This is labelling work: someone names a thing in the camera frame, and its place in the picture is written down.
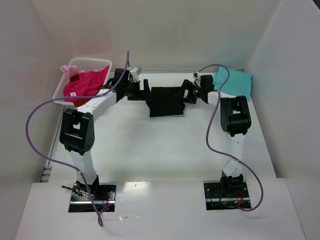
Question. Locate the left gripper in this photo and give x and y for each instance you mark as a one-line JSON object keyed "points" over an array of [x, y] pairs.
{"points": [[145, 90]]}

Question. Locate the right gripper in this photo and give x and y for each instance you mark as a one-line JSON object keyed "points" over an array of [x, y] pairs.
{"points": [[186, 91]]}

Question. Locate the black t shirt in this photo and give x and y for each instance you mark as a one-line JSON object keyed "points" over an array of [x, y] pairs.
{"points": [[163, 103]]}

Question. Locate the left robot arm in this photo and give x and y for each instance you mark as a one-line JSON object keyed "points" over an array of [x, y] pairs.
{"points": [[77, 133]]}

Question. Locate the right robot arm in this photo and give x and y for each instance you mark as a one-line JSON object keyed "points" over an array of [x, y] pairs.
{"points": [[235, 121]]}

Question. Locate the folded teal t shirt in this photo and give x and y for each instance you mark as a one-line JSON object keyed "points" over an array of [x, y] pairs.
{"points": [[239, 83]]}

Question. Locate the magenta t shirt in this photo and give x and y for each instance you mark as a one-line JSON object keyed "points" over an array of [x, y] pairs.
{"points": [[87, 83]]}

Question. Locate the red t shirt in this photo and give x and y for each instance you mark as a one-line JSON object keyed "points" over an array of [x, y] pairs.
{"points": [[78, 102]]}

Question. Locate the pink cloth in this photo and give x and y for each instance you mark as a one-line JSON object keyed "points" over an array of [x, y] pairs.
{"points": [[70, 71]]}

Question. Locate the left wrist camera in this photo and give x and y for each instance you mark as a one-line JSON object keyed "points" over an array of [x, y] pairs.
{"points": [[134, 74]]}

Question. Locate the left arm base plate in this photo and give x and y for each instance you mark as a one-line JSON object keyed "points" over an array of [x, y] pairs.
{"points": [[105, 197]]}

